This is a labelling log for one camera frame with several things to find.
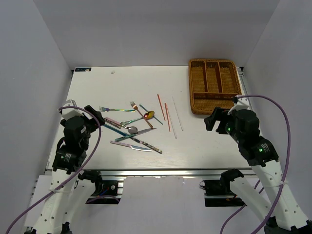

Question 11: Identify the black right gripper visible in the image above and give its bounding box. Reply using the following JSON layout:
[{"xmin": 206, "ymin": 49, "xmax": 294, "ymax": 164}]
[{"xmin": 203, "ymin": 107, "xmax": 243, "ymax": 143}]

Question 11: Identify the iridescent rainbow fork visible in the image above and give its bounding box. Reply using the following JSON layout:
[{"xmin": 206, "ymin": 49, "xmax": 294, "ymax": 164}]
[{"xmin": 98, "ymin": 106, "xmax": 135, "ymax": 113}]

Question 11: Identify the silver spoon patterned handle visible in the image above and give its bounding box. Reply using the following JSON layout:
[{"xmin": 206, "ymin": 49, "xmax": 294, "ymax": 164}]
[{"xmin": 104, "ymin": 117, "xmax": 138, "ymax": 134}]

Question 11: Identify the rose gold fork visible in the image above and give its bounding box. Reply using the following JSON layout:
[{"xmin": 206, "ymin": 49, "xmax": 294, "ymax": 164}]
[{"xmin": 130, "ymin": 101, "xmax": 154, "ymax": 129}]

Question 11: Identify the teal chopstick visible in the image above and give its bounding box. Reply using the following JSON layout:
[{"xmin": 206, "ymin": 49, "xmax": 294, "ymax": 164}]
[{"xmin": 139, "ymin": 104, "xmax": 163, "ymax": 125}]

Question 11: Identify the white chopstick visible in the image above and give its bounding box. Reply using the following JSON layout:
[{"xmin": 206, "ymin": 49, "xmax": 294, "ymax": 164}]
[
  {"xmin": 167, "ymin": 107, "xmax": 177, "ymax": 139},
  {"xmin": 172, "ymin": 96, "xmax": 184, "ymax": 131}
]

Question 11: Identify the gold bowl iridescent spoon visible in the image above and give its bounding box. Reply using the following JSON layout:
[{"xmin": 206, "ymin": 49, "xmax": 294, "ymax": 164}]
[{"xmin": 120, "ymin": 111, "xmax": 155, "ymax": 126}]

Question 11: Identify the orange chopstick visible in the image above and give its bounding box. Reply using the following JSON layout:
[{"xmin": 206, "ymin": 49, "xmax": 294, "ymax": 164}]
[
  {"xmin": 165, "ymin": 103, "xmax": 171, "ymax": 132},
  {"xmin": 157, "ymin": 94, "xmax": 166, "ymax": 121}
]

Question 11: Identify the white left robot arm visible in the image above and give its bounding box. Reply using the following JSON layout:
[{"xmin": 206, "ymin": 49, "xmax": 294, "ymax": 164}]
[{"xmin": 28, "ymin": 102, "xmax": 105, "ymax": 234}]

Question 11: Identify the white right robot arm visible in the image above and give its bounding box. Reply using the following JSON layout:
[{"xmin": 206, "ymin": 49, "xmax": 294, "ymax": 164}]
[{"xmin": 204, "ymin": 108, "xmax": 312, "ymax": 234}]

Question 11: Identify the woven wicker cutlery tray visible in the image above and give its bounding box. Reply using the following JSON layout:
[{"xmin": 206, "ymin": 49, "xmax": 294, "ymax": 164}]
[{"xmin": 189, "ymin": 59, "xmax": 242, "ymax": 115}]

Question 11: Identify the blue label sticker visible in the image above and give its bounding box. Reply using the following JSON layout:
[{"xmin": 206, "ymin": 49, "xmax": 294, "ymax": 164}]
[{"xmin": 75, "ymin": 68, "xmax": 92, "ymax": 72}]

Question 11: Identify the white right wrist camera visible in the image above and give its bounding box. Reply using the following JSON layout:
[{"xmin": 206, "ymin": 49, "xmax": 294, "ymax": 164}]
[{"xmin": 228, "ymin": 95, "xmax": 250, "ymax": 115}]

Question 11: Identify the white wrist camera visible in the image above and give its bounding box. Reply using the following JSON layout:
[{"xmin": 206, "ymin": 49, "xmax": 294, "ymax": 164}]
[
  {"xmin": 228, "ymin": 95, "xmax": 250, "ymax": 115},
  {"xmin": 58, "ymin": 99, "xmax": 83, "ymax": 120}
]

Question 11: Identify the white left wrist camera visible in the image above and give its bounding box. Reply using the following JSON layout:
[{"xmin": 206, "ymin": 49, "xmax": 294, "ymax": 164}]
[{"xmin": 58, "ymin": 99, "xmax": 83, "ymax": 120}]

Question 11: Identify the pink handled table knife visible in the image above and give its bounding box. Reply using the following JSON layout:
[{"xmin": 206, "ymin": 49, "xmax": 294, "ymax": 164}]
[{"xmin": 110, "ymin": 140, "xmax": 152, "ymax": 152}]

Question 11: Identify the serrated knife teal handle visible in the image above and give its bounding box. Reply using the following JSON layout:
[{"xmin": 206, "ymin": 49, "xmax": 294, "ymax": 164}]
[{"xmin": 115, "ymin": 128, "xmax": 155, "ymax": 142}]

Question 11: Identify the patterned handle table knife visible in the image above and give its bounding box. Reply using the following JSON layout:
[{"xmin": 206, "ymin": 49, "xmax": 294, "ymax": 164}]
[{"xmin": 131, "ymin": 137, "xmax": 163, "ymax": 154}]

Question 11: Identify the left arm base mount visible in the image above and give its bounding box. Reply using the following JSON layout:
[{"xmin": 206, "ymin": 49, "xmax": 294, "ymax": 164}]
[{"xmin": 78, "ymin": 170, "xmax": 120, "ymax": 204}]

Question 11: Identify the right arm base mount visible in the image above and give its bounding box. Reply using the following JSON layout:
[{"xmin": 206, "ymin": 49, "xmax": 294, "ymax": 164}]
[{"xmin": 199, "ymin": 180, "xmax": 245, "ymax": 207}]

